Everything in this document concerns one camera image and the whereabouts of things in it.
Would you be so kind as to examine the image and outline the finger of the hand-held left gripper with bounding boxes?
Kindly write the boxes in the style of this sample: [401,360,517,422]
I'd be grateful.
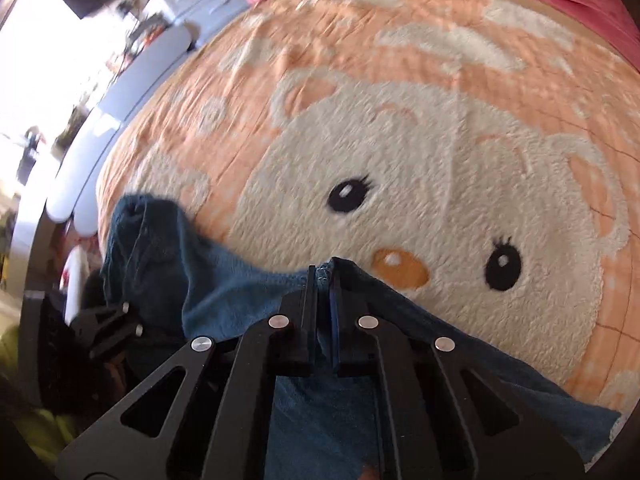
[70,301,146,360]

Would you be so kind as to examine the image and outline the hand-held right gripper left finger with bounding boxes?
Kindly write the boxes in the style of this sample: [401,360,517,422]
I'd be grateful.
[55,264,321,480]

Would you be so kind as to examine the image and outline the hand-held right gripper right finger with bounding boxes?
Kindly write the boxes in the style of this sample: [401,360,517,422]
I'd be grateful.
[327,259,586,480]

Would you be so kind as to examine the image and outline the blue denim pants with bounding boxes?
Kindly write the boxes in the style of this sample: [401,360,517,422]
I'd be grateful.
[100,194,623,480]

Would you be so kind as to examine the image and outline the person's left forearm green sleeve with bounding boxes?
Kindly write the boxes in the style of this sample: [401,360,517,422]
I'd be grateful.
[0,325,83,466]

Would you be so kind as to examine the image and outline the orange bear printed blanket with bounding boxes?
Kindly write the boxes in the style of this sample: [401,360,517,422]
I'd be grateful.
[97,0,640,411]

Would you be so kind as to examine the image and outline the white curved desk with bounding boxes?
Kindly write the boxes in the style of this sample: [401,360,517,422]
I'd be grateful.
[45,25,196,236]

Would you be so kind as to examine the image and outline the row of small desk clutter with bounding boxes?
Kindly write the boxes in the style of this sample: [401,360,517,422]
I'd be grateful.
[112,0,176,76]

